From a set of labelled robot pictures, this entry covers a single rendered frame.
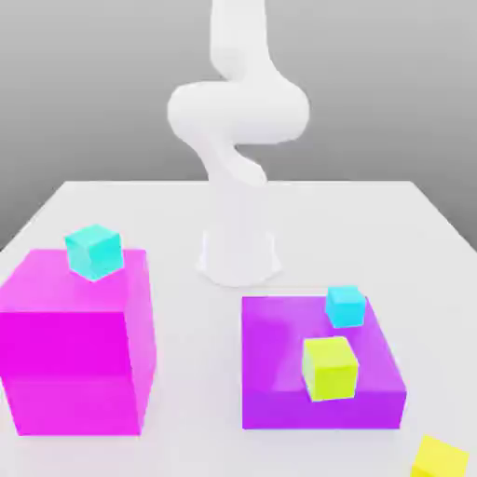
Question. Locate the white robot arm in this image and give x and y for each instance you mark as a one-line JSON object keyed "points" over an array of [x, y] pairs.
{"points": [[238, 111]]}

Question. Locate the small sky blue cube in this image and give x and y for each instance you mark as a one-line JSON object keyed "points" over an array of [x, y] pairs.
{"points": [[344, 307]]}

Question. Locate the small turquoise cube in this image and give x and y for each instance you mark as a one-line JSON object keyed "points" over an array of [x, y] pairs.
{"points": [[95, 253]]}

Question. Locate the small lime green cube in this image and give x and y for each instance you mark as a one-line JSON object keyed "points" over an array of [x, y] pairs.
{"points": [[329, 370]]}

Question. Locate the small yellow cube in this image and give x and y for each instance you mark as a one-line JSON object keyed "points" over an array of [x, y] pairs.
{"points": [[439, 458]]}

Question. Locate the large purple box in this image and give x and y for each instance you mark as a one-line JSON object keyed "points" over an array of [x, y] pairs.
{"points": [[275, 357]]}

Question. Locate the large magenta box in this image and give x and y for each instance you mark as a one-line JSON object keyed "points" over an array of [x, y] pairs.
{"points": [[67, 343]]}

